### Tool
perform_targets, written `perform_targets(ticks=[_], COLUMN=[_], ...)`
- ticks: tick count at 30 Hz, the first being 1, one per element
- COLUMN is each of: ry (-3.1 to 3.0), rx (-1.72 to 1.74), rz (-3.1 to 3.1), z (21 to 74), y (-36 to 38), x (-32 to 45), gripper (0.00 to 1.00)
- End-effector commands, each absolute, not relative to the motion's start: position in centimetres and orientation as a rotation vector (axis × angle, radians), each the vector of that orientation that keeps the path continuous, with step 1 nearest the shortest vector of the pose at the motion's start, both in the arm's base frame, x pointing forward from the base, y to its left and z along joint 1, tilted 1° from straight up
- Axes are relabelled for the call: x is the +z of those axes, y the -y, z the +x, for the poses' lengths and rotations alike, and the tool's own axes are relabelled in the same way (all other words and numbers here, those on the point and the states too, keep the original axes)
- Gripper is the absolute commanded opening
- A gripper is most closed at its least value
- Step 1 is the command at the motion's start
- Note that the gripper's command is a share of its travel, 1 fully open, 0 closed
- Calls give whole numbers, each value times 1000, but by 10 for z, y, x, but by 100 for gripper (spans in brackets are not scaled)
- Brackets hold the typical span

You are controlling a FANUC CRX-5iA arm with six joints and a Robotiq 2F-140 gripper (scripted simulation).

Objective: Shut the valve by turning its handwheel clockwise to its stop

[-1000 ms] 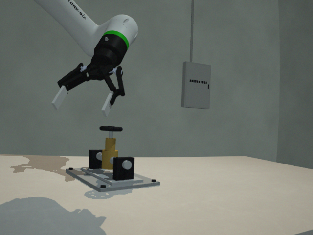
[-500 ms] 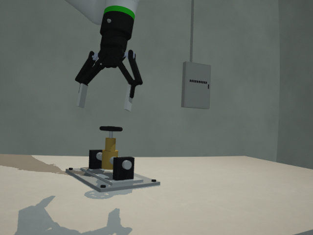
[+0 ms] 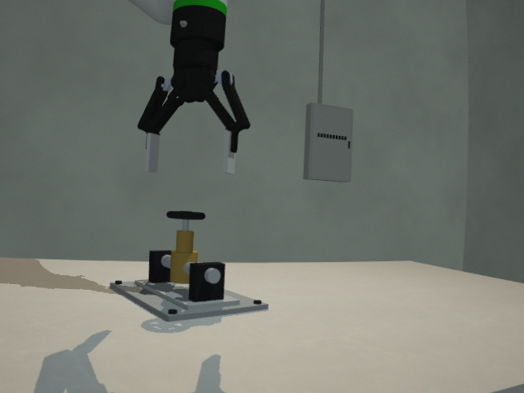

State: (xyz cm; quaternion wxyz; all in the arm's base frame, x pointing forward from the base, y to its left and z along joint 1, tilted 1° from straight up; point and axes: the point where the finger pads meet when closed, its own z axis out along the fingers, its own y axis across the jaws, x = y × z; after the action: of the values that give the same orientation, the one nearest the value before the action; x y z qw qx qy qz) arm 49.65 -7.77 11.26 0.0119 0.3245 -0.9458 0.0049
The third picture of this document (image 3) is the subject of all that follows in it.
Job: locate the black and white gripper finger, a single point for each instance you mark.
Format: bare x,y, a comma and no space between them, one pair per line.
231,136
161,116

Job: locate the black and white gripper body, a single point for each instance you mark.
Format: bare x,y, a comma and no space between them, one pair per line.
192,60

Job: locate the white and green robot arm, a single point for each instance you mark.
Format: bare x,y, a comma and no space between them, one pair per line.
192,21

